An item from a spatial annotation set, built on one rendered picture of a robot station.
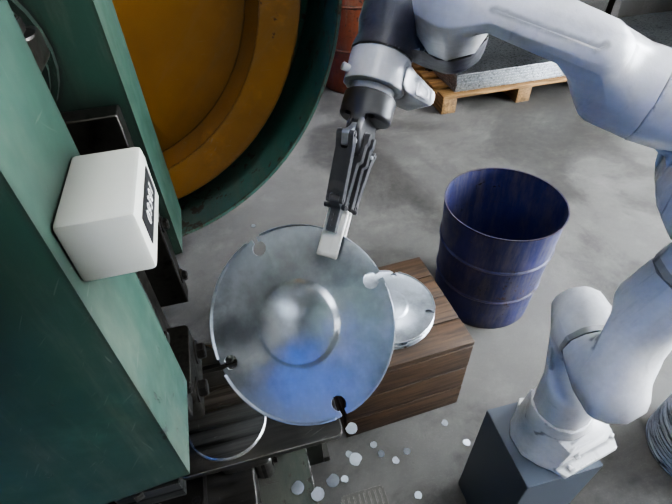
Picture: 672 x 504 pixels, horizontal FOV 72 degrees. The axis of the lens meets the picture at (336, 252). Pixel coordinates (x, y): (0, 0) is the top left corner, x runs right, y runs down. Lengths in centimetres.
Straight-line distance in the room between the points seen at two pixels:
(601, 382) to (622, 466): 95
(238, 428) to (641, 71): 72
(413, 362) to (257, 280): 76
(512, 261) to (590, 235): 90
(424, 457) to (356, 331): 100
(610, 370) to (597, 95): 42
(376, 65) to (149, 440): 51
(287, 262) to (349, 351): 16
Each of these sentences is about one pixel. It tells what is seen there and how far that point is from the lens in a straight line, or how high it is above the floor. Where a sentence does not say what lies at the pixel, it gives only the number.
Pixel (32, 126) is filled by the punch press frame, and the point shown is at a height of 137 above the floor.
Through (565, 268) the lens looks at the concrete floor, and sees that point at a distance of 227.
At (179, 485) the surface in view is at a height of 77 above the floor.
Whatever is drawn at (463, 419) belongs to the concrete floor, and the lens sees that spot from 169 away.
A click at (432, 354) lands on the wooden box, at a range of 138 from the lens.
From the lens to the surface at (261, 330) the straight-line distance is 70.
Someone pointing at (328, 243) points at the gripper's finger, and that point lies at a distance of 65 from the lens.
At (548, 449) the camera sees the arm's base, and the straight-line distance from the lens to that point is 113.
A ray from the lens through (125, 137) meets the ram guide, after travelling 53.
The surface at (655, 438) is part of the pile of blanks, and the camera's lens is 182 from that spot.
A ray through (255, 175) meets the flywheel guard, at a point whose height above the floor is 101.
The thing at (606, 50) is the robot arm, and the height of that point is 128.
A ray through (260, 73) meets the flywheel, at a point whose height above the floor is 119.
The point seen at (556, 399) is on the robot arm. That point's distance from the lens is 100.
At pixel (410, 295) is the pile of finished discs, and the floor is 38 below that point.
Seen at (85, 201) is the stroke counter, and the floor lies 134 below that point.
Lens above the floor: 148
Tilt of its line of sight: 43 degrees down
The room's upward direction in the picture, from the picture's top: 2 degrees counter-clockwise
